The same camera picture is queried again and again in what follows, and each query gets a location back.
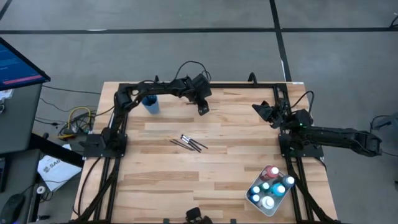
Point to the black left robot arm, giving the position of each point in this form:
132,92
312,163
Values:
155,87

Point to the white plastic tray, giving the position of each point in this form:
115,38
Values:
277,200

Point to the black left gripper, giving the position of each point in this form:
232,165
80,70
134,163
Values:
200,87

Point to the thin black paintbrush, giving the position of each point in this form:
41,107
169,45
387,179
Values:
190,103

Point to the black paint bottle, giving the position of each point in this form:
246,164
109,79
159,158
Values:
284,181

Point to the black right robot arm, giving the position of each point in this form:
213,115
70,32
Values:
339,137

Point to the white paper sheet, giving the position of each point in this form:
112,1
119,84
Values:
59,174

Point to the black computer mouse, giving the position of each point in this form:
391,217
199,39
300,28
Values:
11,207

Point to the monitor with blue screen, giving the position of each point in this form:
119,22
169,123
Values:
15,68

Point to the blue plastic cup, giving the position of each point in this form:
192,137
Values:
152,109

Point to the white tape roll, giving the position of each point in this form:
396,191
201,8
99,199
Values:
38,189

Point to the thin brown paintbrush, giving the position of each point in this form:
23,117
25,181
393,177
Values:
179,145
183,145

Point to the turquoise paint bottle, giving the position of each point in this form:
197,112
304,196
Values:
277,189

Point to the small dark blue paint bottle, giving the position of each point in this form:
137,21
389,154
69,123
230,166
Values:
255,198

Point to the grey desk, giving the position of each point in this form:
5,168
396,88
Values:
18,174

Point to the small green paint bottle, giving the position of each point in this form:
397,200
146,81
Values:
265,186

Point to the black frame hook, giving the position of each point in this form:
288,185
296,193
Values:
252,77
156,79

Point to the red paint bottle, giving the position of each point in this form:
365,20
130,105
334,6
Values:
270,172

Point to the white paint bottle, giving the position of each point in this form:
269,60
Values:
266,203

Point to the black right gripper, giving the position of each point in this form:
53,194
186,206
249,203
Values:
280,113

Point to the white table label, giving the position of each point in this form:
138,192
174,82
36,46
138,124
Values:
297,82

